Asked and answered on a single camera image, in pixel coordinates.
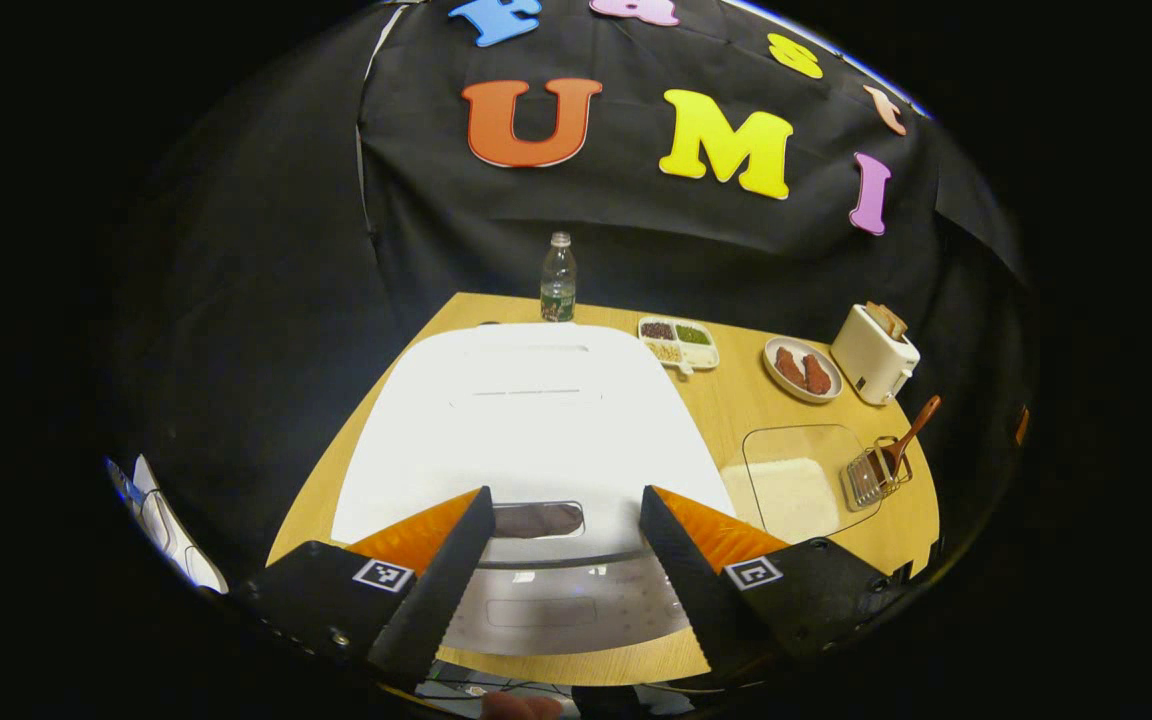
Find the black backdrop cloth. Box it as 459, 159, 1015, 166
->
96, 0, 1037, 601

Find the clear plastic water bottle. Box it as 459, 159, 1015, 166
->
540, 232, 578, 323

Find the white rice cooker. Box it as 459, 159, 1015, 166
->
331, 322, 737, 658

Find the white divided dish of beans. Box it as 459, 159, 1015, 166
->
637, 316, 720, 376

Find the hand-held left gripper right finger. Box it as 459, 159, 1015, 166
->
639, 485, 912, 681

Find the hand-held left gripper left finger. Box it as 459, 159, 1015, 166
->
236, 486, 497, 691

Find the white round plate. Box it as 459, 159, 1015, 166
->
763, 336, 844, 404

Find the wooden spoon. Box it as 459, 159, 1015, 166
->
879, 395, 943, 491

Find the white toaster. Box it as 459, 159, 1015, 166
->
831, 303, 922, 406

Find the clear box of rice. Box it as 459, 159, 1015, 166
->
721, 424, 882, 546

